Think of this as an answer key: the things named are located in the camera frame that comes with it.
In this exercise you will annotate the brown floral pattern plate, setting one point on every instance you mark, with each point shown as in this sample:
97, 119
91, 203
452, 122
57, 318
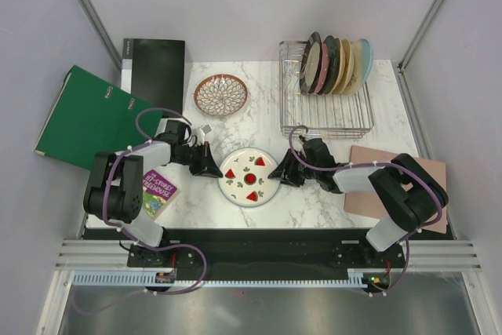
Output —
220, 95

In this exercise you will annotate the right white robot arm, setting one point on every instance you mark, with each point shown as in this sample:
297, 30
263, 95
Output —
411, 197

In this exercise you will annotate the wire dish rack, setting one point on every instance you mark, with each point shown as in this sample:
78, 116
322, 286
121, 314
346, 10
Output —
331, 116

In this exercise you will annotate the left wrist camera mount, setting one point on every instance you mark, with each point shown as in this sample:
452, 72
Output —
204, 134

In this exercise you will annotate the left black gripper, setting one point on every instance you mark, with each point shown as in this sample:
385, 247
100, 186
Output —
207, 166

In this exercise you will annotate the light blue plate in rack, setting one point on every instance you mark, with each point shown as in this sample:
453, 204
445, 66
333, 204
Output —
367, 59

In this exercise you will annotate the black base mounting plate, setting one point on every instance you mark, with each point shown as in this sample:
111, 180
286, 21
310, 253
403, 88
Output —
268, 253

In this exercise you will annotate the right aluminium frame post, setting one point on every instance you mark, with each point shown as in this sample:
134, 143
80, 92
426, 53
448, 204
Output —
432, 13

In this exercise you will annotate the dark teal plate in rack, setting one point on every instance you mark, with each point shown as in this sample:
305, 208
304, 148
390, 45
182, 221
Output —
334, 51

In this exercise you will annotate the left aluminium frame post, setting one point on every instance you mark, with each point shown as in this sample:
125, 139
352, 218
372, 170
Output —
100, 30

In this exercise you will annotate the black binder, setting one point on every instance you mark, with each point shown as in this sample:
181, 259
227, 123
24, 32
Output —
153, 70

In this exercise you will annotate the white strawberry pattern plate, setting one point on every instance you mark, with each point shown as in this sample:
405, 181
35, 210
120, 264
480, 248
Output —
245, 180

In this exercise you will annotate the cream plate in rack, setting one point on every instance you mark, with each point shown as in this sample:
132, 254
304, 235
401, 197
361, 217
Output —
355, 83
348, 67

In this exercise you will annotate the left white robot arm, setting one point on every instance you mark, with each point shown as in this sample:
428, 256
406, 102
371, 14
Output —
114, 192

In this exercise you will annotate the pink cutting board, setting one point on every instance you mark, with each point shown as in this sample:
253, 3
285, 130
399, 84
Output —
369, 205

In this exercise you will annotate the white slotted cable duct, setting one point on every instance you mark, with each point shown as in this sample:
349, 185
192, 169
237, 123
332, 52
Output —
352, 279

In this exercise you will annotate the green ring binder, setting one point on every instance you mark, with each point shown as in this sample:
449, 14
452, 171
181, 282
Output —
89, 116

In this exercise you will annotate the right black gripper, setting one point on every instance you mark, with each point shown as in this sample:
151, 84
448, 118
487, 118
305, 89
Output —
287, 177

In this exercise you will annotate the aluminium frame post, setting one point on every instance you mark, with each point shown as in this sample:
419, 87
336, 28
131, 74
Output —
100, 30
432, 13

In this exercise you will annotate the pink polka dot plate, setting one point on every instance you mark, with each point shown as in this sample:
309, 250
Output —
324, 69

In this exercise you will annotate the aluminium front rail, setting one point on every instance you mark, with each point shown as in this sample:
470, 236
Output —
425, 256

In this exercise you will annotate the purple children's book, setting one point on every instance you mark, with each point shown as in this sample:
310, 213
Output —
158, 193

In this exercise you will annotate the black rimmed beige plate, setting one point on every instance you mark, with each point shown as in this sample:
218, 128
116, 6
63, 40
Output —
310, 68

